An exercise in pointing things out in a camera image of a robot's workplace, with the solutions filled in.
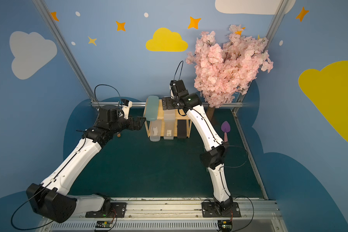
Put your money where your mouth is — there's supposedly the frosted pencil case with label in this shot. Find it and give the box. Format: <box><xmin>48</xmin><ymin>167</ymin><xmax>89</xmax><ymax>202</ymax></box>
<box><xmin>163</xmin><ymin>120</ymin><xmax>175</xmax><ymax>140</ymax></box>

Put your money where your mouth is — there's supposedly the teal pencil case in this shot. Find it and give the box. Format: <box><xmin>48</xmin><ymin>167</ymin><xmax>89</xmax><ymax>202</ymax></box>
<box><xmin>145</xmin><ymin>96</ymin><xmax>160</xmax><ymax>121</ymax></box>

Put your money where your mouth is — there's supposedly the clear rounded pencil case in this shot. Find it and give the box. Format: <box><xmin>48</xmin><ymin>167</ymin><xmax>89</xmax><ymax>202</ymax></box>
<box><xmin>149</xmin><ymin>119</ymin><xmax>162</xmax><ymax>142</ymax></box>

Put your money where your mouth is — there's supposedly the black pencil case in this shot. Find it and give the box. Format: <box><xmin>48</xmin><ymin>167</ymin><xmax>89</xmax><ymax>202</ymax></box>
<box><xmin>177</xmin><ymin>119</ymin><xmax>187</xmax><ymax>139</ymax></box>

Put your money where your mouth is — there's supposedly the tall frosted grey pencil case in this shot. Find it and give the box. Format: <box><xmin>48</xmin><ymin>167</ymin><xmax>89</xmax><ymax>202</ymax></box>
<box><xmin>163</xmin><ymin>109</ymin><xmax>176</xmax><ymax>122</ymax></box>

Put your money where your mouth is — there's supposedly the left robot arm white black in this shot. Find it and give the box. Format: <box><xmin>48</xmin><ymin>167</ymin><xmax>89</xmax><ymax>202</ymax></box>
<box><xmin>26</xmin><ymin>105</ymin><xmax>146</xmax><ymax>223</ymax></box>

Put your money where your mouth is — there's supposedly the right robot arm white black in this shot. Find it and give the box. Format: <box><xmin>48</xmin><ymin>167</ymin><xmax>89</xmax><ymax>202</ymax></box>
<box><xmin>162</xmin><ymin>80</ymin><xmax>234</xmax><ymax>215</ymax></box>

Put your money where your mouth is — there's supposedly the light wooden shelf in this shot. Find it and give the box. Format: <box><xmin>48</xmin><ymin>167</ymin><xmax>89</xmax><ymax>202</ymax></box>
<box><xmin>143</xmin><ymin>99</ymin><xmax>192</xmax><ymax>138</ymax></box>

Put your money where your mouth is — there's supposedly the purple toy trowel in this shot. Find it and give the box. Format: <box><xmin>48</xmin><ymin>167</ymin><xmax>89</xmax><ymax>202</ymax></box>
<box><xmin>221</xmin><ymin>121</ymin><xmax>231</xmax><ymax>142</ymax></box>

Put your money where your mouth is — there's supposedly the pink cherry blossom tree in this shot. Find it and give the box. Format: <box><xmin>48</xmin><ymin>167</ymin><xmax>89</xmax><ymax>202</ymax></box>
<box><xmin>186</xmin><ymin>25</ymin><xmax>274</xmax><ymax>108</ymax></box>

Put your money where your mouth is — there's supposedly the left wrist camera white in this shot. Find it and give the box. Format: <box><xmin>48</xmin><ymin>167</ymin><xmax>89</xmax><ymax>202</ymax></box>
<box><xmin>121</xmin><ymin>99</ymin><xmax>132</xmax><ymax>119</ymax></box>

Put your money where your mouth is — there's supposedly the aluminium frame rail back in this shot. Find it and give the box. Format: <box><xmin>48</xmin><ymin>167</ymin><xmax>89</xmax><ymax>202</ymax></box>
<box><xmin>90</xmin><ymin>101</ymin><xmax>244</xmax><ymax>108</ymax></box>

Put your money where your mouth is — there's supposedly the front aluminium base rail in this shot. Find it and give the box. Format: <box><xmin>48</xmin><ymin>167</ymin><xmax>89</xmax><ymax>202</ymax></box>
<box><xmin>38</xmin><ymin>196</ymin><xmax>288</xmax><ymax>232</ymax></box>

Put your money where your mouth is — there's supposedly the left aluminium frame post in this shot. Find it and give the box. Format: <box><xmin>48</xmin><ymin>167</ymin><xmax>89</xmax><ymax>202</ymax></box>
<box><xmin>32</xmin><ymin>0</ymin><xmax>100</xmax><ymax>109</ymax></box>

